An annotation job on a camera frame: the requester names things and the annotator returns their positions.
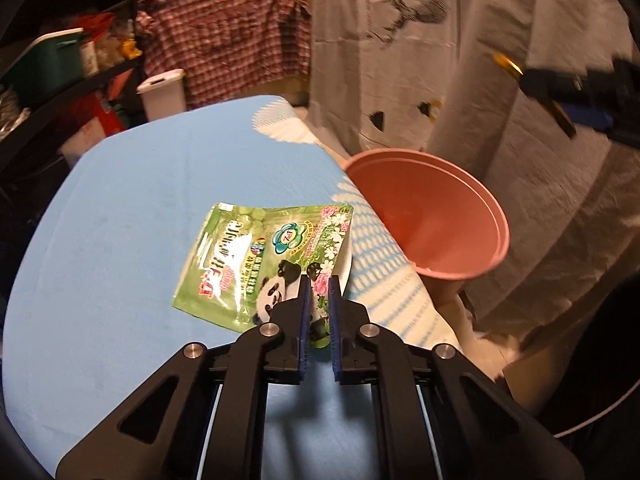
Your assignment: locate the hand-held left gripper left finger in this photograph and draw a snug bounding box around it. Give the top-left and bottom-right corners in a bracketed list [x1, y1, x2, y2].
[55, 275, 312, 480]

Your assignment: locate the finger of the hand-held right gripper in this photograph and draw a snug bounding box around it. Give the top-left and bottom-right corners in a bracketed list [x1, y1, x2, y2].
[555, 100, 615, 132]
[520, 67, 616, 106]

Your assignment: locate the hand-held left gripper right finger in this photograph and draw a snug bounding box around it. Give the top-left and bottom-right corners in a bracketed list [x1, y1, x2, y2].
[329, 275, 585, 480]

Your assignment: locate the green panda pouch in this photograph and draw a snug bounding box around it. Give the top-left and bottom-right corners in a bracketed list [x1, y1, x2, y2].
[171, 201, 356, 350]

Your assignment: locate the pink plastic bin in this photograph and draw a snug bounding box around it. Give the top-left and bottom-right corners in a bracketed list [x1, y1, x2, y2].
[344, 148, 511, 281]

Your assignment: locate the white deer print curtain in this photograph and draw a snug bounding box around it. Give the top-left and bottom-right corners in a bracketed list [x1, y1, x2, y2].
[307, 0, 640, 341]

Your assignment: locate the white bin with lid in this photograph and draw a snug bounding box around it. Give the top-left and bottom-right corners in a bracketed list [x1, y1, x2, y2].
[136, 68, 188, 123]

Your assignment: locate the white sack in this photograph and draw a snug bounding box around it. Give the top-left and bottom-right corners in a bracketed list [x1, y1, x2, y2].
[60, 117, 106, 168]

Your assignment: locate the red plaid shirt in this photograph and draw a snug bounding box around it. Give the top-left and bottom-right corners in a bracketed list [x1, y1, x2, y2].
[136, 0, 313, 110]

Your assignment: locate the orange plastic bag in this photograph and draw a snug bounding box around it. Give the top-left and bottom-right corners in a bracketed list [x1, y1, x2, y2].
[65, 95, 118, 141]

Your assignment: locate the green storage box white lid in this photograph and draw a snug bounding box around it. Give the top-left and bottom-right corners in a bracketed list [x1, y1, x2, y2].
[7, 27, 85, 96]

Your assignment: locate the red bag on shelf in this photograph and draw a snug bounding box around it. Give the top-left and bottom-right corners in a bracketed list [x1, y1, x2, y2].
[82, 12, 118, 36]

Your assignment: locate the black metal shelf rack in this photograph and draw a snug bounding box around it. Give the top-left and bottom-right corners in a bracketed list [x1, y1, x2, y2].
[0, 0, 151, 181]

